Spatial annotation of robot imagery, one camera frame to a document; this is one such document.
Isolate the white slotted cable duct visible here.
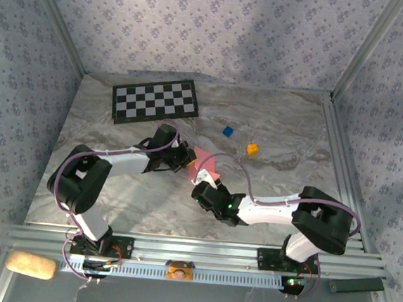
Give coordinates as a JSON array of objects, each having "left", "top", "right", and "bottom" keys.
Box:
[{"left": 58, "top": 254, "right": 287, "bottom": 292}]

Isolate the long aluminium base rail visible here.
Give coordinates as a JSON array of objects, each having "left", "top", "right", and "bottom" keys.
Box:
[{"left": 5, "top": 222, "right": 389, "bottom": 284}]

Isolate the orange toy figure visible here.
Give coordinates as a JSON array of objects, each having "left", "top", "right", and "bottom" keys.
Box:
[{"left": 164, "top": 259, "right": 196, "bottom": 282}]

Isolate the pink paper sheet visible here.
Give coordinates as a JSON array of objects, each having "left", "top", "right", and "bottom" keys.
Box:
[{"left": 186, "top": 145, "right": 223, "bottom": 184}]

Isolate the black flat bar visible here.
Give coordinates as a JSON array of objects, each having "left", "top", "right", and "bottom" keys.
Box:
[{"left": 328, "top": 273, "right": 387, "bottom": 298}]

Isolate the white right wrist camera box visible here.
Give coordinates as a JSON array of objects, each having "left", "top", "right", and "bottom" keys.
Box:
[{"left": 190, "top": 167, "right": 221, "bottom": 189}]

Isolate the tan sponge block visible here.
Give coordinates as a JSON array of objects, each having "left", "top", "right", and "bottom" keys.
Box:
[{"left": 4, "top": 249, "right": 60, "bottom": 282}]

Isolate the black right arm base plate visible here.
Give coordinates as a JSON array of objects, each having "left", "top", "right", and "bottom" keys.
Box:
[{"left": 255, "top": 246, "right": 323, "bottom": 276}]

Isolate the aluminium frame post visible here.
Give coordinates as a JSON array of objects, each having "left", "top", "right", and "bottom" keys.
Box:
[{"left": 329, "top": 0, "right": 403, "bottom": 106}]

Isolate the aluminium side rail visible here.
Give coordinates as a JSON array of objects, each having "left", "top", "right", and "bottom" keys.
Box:
[{"left": 307, "top": 97, "right": 383, "bottom": 253}]

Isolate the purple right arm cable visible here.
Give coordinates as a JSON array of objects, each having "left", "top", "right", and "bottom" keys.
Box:
[{"left": 184, "top": 150, "right": 368, "bottom": 302}]

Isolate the small circuit board with LED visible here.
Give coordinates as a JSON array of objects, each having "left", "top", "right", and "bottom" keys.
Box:
[{"left": 279, "top": 274, "right": 307, "bottom": 296}]

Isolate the black and white checkerboard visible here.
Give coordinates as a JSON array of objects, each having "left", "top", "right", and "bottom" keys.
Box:
[{"left": 108, "top": 72, "right": 202, "bottom": 132}]

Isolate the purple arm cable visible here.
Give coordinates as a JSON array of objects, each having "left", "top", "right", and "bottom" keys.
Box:
[
  {"left": 184, "top": 150, "right": 368, "bottom": 302},
  {"left": 44, "top": 110, "right": 181, "bottom": 290}
]

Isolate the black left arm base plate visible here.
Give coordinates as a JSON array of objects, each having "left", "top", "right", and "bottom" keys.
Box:
[{"left": 68, "top": 232, "right": 135, "bottom": 260}]

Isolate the small circuit board with wires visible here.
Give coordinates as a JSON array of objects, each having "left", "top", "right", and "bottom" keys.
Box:
[{"left": 81, "top": 257, "right": 122, "bottom": 275}]

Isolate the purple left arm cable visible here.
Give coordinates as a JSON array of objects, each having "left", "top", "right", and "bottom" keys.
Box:
[{"left": 44, "top": 110, "right": 181, "bottom": 290}]

